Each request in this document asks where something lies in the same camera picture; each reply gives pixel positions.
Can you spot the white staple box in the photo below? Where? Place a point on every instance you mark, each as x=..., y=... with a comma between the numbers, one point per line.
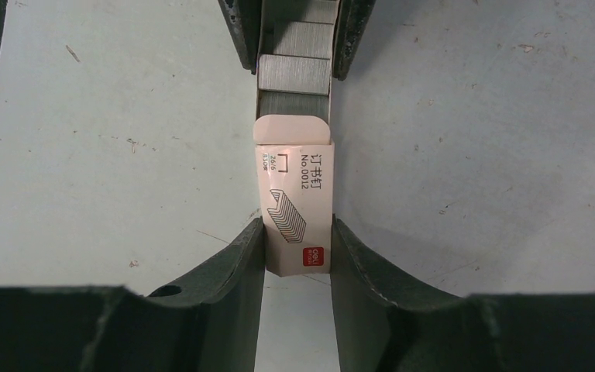
x=296, y=198

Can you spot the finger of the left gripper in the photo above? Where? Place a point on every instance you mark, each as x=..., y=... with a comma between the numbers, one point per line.
x=352, y=19
x=243, y=19

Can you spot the staple tray box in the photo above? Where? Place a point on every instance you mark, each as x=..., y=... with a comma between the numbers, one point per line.
x=294, y=73

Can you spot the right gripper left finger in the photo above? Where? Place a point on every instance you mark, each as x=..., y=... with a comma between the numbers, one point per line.
x=206, y=320

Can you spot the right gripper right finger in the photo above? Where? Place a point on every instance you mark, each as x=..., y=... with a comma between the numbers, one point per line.
x=387, y=320

